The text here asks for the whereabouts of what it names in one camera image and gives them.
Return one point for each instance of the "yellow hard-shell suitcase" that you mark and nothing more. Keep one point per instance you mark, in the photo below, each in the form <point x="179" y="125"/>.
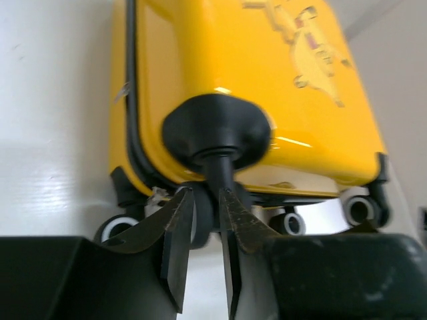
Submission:
<point x="261" y="97"/>

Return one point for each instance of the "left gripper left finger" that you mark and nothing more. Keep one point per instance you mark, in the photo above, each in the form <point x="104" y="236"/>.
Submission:
<point x="138" y="274"/>

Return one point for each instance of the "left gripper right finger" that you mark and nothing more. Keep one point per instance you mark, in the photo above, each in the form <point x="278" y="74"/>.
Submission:
<point x="341" y="276"/>

